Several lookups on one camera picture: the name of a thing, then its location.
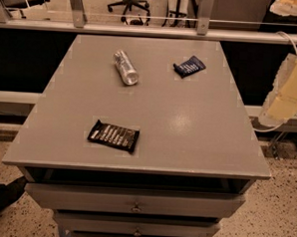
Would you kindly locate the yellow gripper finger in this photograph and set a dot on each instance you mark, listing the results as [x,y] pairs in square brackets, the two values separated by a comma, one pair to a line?
[280,104]

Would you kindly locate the silver redbull can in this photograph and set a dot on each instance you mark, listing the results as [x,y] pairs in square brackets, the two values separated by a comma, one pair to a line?
[126,68]

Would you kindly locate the blue snack packet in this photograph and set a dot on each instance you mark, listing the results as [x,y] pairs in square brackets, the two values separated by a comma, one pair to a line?
[189,67]

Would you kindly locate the grey drawer cabinet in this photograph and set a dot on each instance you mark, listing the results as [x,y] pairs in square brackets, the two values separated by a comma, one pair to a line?
[196,155]

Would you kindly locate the black snack bar wrapper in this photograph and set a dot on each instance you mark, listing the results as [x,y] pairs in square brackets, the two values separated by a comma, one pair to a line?
[115,136]

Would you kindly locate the black office chair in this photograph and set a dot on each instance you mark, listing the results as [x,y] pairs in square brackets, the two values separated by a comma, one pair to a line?
[129,4]

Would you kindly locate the metal railing frame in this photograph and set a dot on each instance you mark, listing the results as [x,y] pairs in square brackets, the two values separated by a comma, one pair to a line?
[221,20]

